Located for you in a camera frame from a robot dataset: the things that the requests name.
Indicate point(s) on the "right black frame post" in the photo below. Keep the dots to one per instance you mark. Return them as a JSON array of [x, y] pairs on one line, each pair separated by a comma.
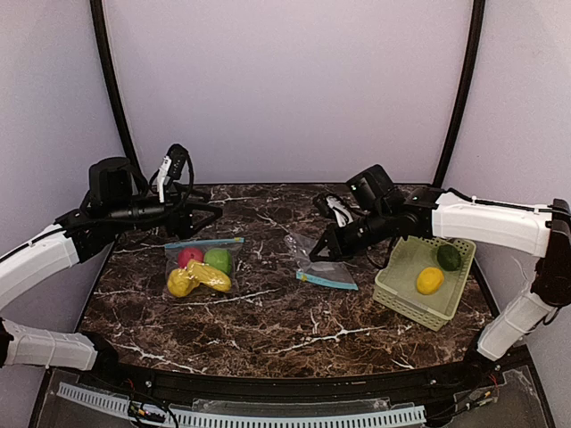
[[465, 80]]

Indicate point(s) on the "black frame post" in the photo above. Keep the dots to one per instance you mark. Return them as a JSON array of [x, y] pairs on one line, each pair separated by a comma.
[[112, 88], [465, 80]]

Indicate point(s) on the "left black frame post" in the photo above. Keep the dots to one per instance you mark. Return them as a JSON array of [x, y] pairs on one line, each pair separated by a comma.
[[112, 88]]

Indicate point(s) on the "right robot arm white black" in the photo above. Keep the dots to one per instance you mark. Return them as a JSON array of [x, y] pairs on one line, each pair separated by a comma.
[[540, 230]]

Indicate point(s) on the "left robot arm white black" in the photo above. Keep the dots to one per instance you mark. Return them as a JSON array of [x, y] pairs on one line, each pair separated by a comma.
[[119, 199]]

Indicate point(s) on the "black front table rail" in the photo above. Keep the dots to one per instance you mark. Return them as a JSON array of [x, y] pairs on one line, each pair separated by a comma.
[[433, 384]]

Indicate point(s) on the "clear zip bag blue zipper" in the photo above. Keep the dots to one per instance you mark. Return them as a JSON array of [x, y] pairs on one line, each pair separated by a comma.
[[234, 245]]

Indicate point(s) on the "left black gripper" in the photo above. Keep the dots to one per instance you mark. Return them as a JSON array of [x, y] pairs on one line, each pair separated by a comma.
[[182, 216]]

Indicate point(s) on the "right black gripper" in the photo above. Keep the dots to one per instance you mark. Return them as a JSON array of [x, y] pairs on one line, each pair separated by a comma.
[[336, 238]]

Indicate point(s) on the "green toy fruit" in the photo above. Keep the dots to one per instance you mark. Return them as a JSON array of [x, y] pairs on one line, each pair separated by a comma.
[[219, 258]]

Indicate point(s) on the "pale green plastic basket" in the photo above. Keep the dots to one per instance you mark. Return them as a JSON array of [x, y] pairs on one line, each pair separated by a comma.
[[395, 285]]

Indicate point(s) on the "red toy fruit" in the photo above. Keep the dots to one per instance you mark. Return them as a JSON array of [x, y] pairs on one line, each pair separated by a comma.
[[189, 254]]

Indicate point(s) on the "white slotted cable duct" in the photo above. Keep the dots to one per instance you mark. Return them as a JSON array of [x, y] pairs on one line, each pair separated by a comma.
[[151, 415]]

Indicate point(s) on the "yellow toy pear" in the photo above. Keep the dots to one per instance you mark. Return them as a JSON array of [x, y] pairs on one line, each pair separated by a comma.
[[209, 276]]

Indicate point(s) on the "dark green toy avocado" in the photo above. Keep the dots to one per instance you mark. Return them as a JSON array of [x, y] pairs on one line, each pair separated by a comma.
[[448, 258]]

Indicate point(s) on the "yellow toy lemon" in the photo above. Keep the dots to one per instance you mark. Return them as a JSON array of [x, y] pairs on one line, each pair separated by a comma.
[[429, 280]]

